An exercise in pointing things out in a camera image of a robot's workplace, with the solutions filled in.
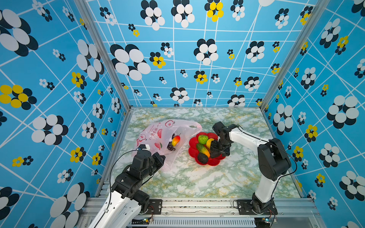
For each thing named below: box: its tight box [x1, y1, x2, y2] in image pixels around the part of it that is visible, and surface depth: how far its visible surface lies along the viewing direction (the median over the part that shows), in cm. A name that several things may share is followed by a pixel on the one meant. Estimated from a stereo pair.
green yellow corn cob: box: [196, 143, 211, 159], surface depth 93 cm
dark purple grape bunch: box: [166, 141, 176, 152], surface depth 96 cm
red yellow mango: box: [171, 135, 181, 147], surface depth 98 cm
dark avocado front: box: [197, 152, 209, 165], surface depth 88 cm
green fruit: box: [198, 134, 209, 145], surface depth 96 cm
